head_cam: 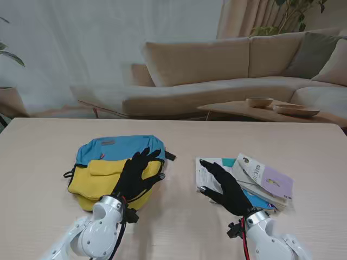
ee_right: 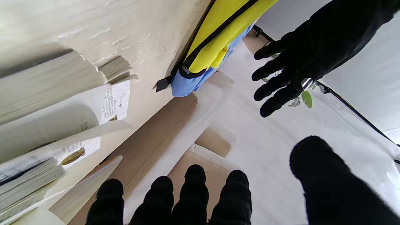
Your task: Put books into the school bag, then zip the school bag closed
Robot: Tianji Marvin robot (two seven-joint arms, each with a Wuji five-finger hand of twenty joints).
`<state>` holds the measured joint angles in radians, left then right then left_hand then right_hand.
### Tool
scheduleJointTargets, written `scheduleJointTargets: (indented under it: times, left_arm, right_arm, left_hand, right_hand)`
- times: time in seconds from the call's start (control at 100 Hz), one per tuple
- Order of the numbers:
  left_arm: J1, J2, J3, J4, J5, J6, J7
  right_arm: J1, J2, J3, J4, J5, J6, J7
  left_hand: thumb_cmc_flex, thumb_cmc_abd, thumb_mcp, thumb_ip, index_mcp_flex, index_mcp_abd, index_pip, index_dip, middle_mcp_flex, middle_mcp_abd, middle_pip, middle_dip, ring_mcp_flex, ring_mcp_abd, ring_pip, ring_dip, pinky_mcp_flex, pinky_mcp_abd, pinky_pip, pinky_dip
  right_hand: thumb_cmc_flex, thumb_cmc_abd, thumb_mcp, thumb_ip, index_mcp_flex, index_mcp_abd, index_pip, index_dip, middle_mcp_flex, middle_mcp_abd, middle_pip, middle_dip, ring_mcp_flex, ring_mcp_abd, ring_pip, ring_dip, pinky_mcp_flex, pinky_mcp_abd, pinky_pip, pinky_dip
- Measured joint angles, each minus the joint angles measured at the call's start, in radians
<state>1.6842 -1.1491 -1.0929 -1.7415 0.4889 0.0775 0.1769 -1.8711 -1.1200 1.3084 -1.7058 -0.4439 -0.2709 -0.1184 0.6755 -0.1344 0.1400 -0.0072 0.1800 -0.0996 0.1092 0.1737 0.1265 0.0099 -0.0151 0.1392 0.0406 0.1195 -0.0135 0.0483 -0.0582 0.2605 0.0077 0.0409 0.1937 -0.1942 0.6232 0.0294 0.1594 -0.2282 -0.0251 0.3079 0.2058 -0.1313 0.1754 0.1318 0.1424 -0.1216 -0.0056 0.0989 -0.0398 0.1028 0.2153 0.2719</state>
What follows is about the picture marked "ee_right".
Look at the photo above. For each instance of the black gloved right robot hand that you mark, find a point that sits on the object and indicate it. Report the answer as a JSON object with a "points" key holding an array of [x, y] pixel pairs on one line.
{"points": [[193, 200]]}

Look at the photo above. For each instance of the yellow and blue school bag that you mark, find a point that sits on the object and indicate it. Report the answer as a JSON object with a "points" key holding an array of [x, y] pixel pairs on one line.
{"points": [[218, 31]]}

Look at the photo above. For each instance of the black stand pole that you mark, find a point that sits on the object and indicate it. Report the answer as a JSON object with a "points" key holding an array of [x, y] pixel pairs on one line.
{"points": [[359, 114]]}

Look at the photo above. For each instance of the blue and white cover book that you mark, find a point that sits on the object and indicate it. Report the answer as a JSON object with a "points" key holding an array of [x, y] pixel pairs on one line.
{"points": [[47, 84]]}

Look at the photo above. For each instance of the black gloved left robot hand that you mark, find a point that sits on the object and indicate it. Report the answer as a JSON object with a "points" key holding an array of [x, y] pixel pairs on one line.
{"points": [[328, 40]]}

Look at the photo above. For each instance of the pale green leafy plant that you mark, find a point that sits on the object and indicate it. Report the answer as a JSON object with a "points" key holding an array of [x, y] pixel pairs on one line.
{"points": [[307, 99]]}

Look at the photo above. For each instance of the beige plant pot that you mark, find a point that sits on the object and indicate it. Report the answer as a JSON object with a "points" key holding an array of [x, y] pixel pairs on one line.
{"points": [[254, 42]]}

